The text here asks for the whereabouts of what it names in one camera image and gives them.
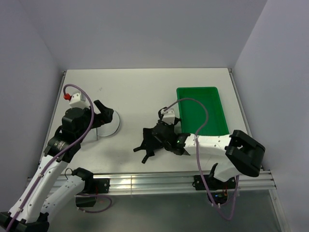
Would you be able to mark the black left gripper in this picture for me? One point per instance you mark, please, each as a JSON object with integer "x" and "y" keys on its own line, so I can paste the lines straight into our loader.
{"x": 104, "y": 117}

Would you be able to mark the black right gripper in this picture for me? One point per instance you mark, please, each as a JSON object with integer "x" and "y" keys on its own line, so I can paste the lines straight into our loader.
{"x": 171, "y": 125}

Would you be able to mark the white mesh laundry bag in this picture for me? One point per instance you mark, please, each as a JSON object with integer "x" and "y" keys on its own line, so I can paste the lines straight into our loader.
{"x": 111, "y": 128}

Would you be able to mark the black bra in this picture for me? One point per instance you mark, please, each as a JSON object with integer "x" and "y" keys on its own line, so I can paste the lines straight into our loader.
{"x": 150, "y": 144}

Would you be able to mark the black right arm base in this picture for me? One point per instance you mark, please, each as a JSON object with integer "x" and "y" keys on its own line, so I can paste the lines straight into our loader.
{"x": 221, "y": 196}

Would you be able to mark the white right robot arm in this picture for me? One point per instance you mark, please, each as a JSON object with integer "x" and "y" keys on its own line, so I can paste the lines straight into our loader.
{"x": 242, "y": 153}

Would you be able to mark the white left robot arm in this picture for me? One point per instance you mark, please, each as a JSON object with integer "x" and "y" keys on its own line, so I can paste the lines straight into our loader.
{"x": 34, "y": 209}

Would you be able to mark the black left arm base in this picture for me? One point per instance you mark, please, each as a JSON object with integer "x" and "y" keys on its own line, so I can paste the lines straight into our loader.
{"x": 91, "y": 193}

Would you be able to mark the green plastic tray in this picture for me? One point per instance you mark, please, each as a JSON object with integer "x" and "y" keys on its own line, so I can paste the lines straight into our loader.
{"x": 193, "y": 114}

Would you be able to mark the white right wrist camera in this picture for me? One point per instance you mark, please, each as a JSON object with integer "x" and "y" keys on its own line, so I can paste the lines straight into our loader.
{"x": 168, "y": 116}

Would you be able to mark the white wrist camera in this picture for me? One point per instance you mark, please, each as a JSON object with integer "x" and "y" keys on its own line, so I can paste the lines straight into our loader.
{"x": 168, "y": 116}
{"x": 76, "y": 100}

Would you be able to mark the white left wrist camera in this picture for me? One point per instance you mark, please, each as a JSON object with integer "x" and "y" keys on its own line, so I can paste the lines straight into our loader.
{"x": 76, "y": 100}

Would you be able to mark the aluminium front rail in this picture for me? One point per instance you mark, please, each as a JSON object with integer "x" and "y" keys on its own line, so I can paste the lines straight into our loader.
{"x": 170, "y": 183}

